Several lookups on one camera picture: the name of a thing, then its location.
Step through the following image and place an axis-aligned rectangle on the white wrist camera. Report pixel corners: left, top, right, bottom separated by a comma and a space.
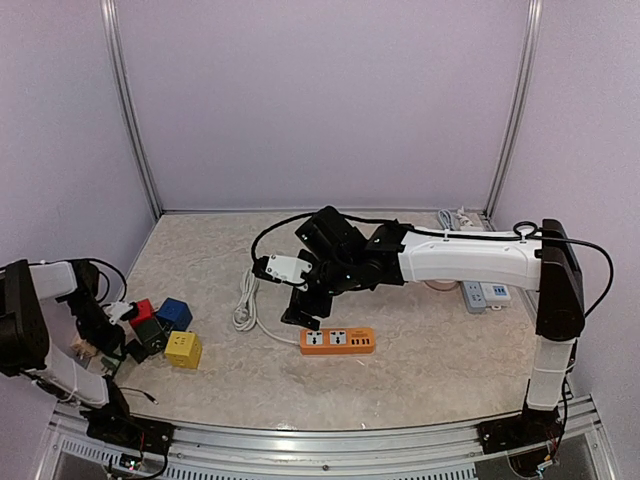
105, 301, 138, 324
252, 255, 312, 290

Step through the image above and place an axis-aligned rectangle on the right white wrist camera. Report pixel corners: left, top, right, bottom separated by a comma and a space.
252, 255, 312, 290

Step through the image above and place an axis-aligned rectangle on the beige plug adapter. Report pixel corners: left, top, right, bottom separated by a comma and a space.
70, 335, 98, 361

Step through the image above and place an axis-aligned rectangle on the red cube socket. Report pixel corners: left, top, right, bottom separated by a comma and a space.
129, 299, 154, 329

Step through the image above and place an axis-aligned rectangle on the pink round power strip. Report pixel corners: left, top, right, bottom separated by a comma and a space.
424, 280, 459, 292

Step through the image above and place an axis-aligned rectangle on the mint green plug adapter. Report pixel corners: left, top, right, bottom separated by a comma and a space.
99, 355, 123, 377

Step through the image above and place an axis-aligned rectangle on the blue-grey power strip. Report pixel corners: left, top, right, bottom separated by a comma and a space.
436, 209, 489, 315

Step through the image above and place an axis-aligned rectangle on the right aluminium frame post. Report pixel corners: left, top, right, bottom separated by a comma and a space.
483, 0, 544, 221

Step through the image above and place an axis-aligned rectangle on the black power adapter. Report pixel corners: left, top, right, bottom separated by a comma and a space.
119, 386, 159, 405

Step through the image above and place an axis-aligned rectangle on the aluminium front rail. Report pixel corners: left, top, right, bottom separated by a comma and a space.
32, 395, 621, 479

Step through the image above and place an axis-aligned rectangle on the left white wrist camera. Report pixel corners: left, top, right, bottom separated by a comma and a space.
105, 301, 138, 324

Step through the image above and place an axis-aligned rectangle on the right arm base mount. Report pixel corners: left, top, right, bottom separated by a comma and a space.
477, 416, 561, 455

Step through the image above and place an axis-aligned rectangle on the left aluminium frame post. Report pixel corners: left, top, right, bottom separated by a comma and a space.
100, 0, 164, 221

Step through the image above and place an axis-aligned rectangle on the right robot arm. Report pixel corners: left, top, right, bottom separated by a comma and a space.
265, 206, 586, 444

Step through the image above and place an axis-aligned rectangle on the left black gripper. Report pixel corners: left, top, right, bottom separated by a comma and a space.
67, 293, 125, 360

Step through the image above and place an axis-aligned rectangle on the yellow cube socket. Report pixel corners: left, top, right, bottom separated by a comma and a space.
164, 331, 202, 370

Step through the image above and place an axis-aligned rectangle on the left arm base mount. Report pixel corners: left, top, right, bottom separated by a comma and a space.
86, 415, 175, 455

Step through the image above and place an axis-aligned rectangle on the blue cube socket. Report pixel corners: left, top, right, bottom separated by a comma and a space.
155, 298, 193, 331

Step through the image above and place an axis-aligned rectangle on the dark green cube socket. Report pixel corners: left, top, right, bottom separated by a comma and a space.
125, 318, 168, 364

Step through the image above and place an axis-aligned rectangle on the aluminium frame post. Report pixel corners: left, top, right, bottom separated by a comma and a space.
483, 0, 544, 221
100, 0, 164, 221

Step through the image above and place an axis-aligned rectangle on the white power strip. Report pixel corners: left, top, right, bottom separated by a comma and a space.
473, 220, 511, 313

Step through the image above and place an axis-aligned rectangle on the orange power strip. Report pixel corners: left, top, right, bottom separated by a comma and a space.
232, 267, 376, 357

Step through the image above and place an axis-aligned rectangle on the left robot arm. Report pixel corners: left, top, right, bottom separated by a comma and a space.
1, 258, 140, 445

